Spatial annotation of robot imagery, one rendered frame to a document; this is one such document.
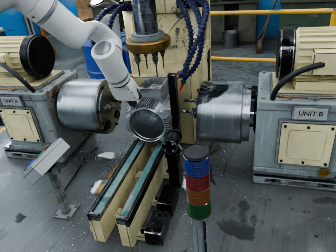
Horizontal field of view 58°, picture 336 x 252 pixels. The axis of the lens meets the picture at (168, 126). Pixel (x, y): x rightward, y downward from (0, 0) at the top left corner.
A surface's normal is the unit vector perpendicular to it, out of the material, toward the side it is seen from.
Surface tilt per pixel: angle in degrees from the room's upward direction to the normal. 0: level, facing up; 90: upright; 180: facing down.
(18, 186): 0
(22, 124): 90
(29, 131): 90
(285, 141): 90
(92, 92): 36
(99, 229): 90
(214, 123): 81
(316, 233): 0
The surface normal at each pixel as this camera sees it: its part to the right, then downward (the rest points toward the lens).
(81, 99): -0.26, -0.16
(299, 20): -0.38, 0.45
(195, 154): -0.09, -0.86
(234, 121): -0.28, 0.29
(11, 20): 0.92, 0.12
